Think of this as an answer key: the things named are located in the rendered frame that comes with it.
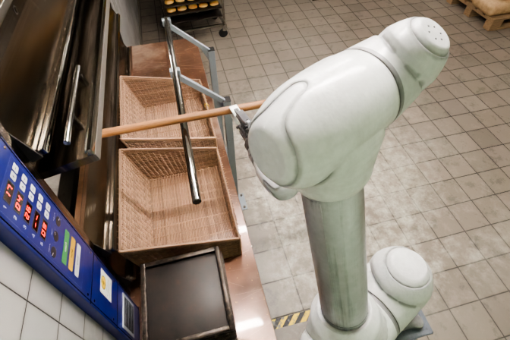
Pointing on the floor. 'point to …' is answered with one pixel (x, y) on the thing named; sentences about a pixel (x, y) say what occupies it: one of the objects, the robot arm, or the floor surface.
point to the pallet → (492, 23)
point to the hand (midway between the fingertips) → (236, 114)
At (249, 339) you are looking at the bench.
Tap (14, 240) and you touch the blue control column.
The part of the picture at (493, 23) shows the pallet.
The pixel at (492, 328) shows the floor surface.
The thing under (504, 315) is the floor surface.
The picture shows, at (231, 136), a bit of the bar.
